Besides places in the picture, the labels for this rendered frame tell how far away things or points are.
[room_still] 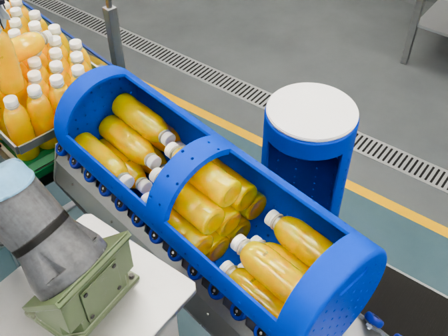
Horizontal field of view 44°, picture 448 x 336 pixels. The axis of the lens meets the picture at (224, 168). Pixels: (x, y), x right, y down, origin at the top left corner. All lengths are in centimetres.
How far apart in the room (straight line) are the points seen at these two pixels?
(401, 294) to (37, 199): 172
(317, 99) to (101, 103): 65
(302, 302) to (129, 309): 33
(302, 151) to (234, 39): 244
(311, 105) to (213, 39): 233
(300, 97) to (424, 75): 217
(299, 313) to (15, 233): 52
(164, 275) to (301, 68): 273
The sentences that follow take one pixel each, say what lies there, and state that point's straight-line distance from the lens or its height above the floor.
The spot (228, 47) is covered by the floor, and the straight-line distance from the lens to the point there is 389.
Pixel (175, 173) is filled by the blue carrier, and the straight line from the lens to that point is 122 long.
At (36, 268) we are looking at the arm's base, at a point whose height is 130.
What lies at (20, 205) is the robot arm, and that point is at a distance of 98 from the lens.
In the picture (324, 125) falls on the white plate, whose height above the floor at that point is 104.
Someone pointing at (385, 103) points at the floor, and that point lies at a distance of 351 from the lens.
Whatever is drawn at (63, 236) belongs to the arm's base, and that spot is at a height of 133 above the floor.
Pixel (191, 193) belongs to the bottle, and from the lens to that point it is 126.
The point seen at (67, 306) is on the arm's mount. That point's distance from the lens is 98.
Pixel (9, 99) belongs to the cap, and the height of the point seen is 111.
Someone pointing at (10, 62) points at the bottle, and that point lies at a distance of 168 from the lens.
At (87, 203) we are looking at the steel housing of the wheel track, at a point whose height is 86.
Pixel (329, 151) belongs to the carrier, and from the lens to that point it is 163.
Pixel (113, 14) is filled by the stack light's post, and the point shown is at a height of 108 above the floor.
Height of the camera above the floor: 208
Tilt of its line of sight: 45 degrees down
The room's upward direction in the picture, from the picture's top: straight up
